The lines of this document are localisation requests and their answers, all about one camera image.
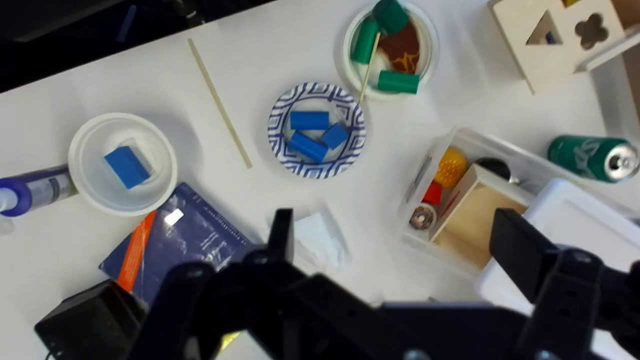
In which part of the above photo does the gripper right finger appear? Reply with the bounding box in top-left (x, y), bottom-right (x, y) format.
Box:
top-left (489, 208), bottom-right (640, 360)

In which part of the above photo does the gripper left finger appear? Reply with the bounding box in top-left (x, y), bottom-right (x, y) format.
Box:
top-left (130, 208), bottom-right (382, 360)

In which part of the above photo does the black round object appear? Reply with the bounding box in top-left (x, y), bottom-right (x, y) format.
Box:
top-left (474, 157), bottom-right (512, 182)

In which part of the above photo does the black box-shaped object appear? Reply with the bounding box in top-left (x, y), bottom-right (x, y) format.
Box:
top-left (34, 279), bottom-right (149, 360)

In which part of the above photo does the crumpled white tissue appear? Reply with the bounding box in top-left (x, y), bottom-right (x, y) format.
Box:
top-left (292, 212), bottom-right (351, 274)

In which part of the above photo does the white plastic lid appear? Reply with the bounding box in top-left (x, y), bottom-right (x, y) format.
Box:
top-left (474, 178), bottom-right (640, 360)

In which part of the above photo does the blue book with orange stripe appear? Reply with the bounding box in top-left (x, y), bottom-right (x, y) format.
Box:
top-left (99, 182), bottom-right (257, 307)

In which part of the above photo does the open wooden box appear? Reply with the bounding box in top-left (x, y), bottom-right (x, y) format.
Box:
top-left (429, 163), bottom-right (537, 271)

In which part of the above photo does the clear plastic bin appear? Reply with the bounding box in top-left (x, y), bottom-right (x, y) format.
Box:
top-left (397, 126), bottom-right (640, 281)

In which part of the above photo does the green drink can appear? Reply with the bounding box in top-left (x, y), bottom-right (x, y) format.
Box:
top-left (547, 134), bottom-right (640, 184)

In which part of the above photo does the blue cylinder block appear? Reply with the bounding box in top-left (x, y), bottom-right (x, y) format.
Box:
top-left (288, 130), bottom-right (330, 164)
top-left (289, 110), bottom-right (331, 132)

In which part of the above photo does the toy doughnut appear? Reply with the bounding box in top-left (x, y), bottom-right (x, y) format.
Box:
top-left (408, 203), bottom-right (438, 231)

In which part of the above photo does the red block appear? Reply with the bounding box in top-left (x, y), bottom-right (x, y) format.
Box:
top-left (422, 182), bottom-right (445, 206)

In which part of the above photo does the yellow dimpled ball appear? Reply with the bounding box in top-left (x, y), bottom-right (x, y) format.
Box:
top-left (433, 146), bottom-right (469, 190)

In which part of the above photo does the blue cube block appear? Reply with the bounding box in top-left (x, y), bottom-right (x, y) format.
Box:
top-left (320, 123), bottom-right (350, 151)

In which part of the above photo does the blue rectangular block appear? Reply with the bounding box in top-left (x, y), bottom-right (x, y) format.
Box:
top-left (103, 145), bottom-right (152, 190)

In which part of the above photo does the blue patterned paper plate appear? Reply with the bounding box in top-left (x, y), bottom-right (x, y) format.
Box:
top-left (267, 82), bottom-right (367, 180)

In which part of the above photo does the long wooden stick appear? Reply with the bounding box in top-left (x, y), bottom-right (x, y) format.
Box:
top-left (187, 37), bottom-right (253, 169)

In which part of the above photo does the white plastic bowl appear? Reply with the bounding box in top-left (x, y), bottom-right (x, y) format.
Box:
top-left (68, 112), bottom-right (179, 217)

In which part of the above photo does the wooden shape sorter box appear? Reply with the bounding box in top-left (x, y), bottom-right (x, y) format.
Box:
top-left (487, 0), bottom-right (640, 95)

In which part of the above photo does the short wooden stick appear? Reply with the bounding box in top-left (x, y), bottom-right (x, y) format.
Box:
top-left (358, 32), bottom-right (382, 105)

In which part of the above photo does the green cylinder block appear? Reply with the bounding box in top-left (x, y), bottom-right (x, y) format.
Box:
top-left (372, 0), bottom-right (410, 35)
top-left (377, 70), bottom-right (421, 95)
top-left (351, 18), bottom-right (381, 65)

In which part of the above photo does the blue and white marker tube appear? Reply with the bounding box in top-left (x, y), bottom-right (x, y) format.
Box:
top-left (0, 164), bottom-right (79, 219)

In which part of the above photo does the brown toy food piece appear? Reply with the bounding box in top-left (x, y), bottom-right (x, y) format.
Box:
top-left (377, 22), bottom-right (421, 76)

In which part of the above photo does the white paper bowl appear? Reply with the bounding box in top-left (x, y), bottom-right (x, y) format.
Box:
top-left (342, 1), bottom-right (440, 102)

